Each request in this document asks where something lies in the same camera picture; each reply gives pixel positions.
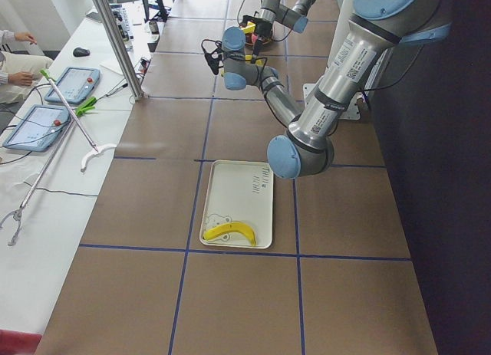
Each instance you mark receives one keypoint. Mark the teach pendant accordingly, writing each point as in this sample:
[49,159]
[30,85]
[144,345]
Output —
[76,83]
[38,129]

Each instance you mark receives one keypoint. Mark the person at desk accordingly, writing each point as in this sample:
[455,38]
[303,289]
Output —
[19,73]

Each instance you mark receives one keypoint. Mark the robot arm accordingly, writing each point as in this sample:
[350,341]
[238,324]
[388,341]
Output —
[271,11]
[374,26]

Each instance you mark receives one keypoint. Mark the aluminium frame post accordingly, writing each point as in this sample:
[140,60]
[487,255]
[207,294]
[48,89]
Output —
[119,47]

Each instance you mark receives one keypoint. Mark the teach pendant far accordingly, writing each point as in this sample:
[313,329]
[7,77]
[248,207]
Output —
[76,83]

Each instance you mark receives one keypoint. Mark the black computer mouse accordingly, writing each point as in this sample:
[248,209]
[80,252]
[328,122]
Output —
[80,52]

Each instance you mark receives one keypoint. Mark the teach pendant near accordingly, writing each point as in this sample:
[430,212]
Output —
[38,129]

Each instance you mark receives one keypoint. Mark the white bear tray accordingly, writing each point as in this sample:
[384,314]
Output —
[239,191]

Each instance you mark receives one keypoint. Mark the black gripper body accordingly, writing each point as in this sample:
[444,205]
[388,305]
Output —
[263,27]
[235,70]

